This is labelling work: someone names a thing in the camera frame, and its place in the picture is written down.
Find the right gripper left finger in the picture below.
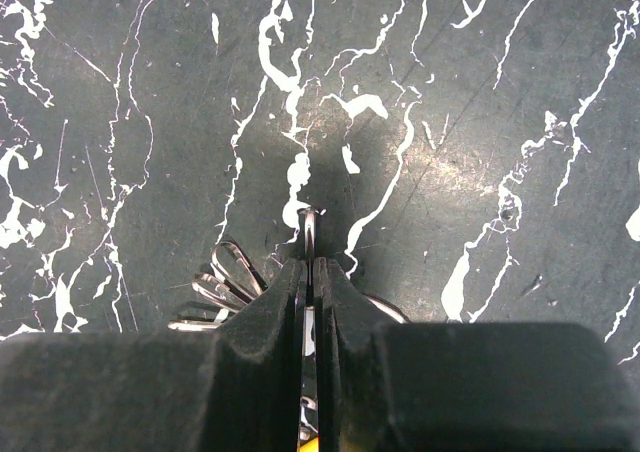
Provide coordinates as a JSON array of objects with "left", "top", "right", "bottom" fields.
[{"left": 1, "top": 260, "right": 305, "bottom": 451}]

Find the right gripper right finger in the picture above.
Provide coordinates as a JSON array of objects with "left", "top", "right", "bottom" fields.
[{"left": 315, "top": 258, "right": 639, "bottom": 451}]

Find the metal keyring with keys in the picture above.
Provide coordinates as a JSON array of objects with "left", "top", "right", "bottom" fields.
[{"left": 167, "top": 206, "right": 409, "bottom": 452}]

